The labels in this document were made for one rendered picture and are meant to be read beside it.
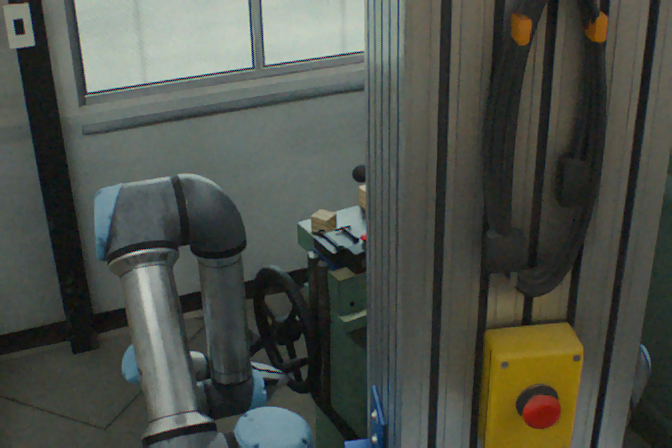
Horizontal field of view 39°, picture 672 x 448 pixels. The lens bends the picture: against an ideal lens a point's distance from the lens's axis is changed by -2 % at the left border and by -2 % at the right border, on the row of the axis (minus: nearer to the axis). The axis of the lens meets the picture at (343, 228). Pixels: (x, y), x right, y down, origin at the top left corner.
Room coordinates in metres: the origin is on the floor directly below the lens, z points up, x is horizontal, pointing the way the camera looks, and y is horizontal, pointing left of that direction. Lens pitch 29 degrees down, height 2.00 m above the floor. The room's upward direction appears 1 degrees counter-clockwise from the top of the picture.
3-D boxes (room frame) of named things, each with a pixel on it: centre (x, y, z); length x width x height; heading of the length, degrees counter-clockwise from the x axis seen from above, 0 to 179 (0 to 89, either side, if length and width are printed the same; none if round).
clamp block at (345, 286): (1.76, -0.01, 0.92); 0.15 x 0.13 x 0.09; 30
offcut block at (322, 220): (2.00, 0.05, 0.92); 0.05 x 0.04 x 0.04; 146
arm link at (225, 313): (1.40, 0.21, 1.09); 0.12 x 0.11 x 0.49; 18
